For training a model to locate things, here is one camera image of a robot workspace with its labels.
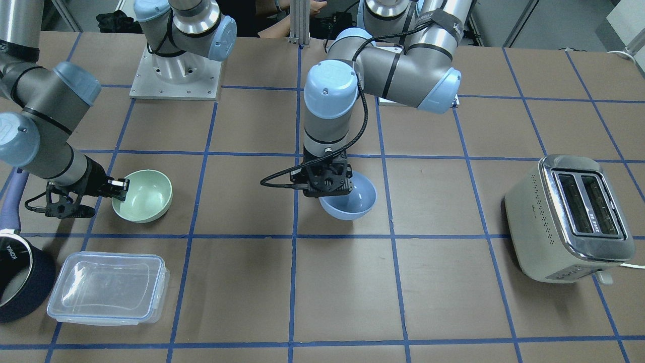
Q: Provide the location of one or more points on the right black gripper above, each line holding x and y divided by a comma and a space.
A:
92, 179

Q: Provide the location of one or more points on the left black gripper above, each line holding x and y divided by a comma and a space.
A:
349, 171

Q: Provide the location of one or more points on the green bowl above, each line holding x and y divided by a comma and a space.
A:
148, 197

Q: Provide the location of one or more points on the blue bowl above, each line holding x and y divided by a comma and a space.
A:
355, 204

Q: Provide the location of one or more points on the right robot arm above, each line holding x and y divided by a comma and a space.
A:
180, 36

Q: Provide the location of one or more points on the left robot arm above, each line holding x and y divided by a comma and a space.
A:
401, 51

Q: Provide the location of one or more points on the clear plastic container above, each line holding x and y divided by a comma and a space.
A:
109, 289

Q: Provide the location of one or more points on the dark blue saucepan with lid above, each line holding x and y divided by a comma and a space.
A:
27, 273

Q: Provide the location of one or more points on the seated person in black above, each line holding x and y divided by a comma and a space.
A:
267, 9

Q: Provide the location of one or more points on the cream toaster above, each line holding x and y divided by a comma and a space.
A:
566, 223

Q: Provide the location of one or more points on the aluminium frame post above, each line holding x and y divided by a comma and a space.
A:
299, 23

